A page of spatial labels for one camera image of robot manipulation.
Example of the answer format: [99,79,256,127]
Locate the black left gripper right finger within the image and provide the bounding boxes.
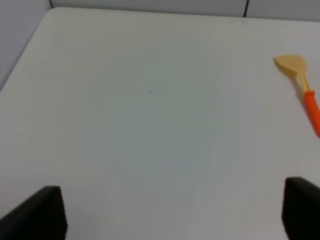
[281,177,320,240]

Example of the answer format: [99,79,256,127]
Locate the wooden spatula with orange handle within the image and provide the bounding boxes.
[273,54,320,137]

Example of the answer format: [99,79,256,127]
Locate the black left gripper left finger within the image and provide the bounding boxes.
[0,186,68,240]

